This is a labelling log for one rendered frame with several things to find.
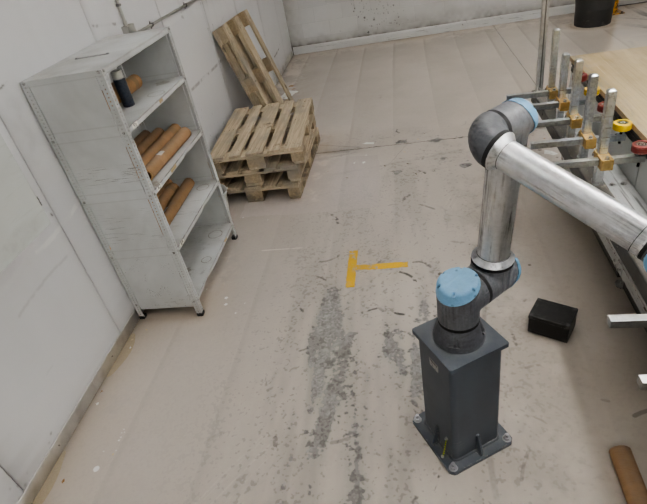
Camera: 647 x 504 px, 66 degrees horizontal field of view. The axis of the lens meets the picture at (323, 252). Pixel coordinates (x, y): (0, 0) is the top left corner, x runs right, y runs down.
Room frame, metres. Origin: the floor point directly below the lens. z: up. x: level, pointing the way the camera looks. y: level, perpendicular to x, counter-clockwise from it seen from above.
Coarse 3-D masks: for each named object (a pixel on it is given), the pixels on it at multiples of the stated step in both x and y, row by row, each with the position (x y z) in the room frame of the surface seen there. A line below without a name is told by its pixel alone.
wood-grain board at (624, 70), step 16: (640, 48) 3.13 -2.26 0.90; (592, 64) 3.02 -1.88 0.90; (608, 64) 2.97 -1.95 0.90; (624, 64) 2.91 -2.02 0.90; (640, 64) 2.86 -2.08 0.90; (608, 80) 2.72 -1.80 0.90; (624, 80) 2.67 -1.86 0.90; (640, 80) 2.62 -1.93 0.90; (624, 96) 2.46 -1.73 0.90; (640, 96) 2.42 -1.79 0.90; (624, 112) 2.27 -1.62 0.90; (640, 112) 2.24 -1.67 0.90; (640, 128) 2.07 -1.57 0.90
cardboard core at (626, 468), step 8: (616, 448) 1.06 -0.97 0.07; (624, 448) 1.05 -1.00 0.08; (616, 456) 1.04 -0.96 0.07; (624, 456) 1.02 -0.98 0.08; (632, 456) 1.02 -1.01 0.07; (616, 464) 1.01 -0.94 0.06; (624, 464) 0.99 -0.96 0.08; (632, 464) 0.99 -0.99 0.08; (616, 472) 0.99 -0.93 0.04; (624, 472) 0.97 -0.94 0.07; (632, 472) 0.96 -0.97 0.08; (624, 480) 0.94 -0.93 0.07; (632, 480) 0.93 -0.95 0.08; (640, 480) 0.93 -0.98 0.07; (624, 488) 0.92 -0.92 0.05; (632, 488) 0.90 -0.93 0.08; (640, 488) 0.90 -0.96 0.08; (632, 496) 0.88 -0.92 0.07; (640, 496) 0.87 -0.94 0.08
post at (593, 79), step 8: (592, 80) 2.22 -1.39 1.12; (592, 88) 2.22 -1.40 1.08; (592, 96) 2.22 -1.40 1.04; (592, 104) 2.22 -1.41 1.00; (584, 112) 2.25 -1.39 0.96; (592, 112) 2.22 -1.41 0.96; (584, 120) 2.23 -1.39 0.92; (592, 120) 2.22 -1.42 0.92; (584, 128) 2.22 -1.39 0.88; (584, 152) 2.22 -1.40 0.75
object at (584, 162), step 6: (612, 156) 1.95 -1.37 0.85; (618, 156) 1.94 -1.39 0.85; (624, 156) 1.93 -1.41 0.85; (630, 156) 1.92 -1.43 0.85; (636, 156) 1.91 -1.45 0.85; (642, 156) 1.90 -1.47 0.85; (558, 162) 2.00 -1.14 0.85; (564, 162) 1.99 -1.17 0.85; (570, 162) 1.98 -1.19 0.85; (576, 162) 1.97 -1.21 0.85; (582, 162) 1.97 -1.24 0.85; (588, 162) 1.96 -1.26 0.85; (594, 162) 1.95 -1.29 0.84; (618, 162) 1.93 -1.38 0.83; (624, 162) 1.92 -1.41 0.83; (630, 162) 1.92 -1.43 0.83; (636, 162) 1.91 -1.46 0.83; (564, 168) 1.98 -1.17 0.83
